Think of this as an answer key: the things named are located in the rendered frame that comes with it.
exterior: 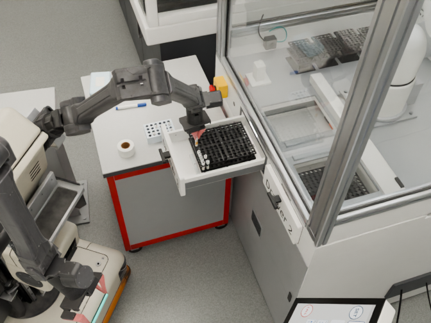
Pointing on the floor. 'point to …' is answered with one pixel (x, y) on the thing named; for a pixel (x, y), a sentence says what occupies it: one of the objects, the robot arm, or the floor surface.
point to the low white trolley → (156, 170)
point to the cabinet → (239, 214)
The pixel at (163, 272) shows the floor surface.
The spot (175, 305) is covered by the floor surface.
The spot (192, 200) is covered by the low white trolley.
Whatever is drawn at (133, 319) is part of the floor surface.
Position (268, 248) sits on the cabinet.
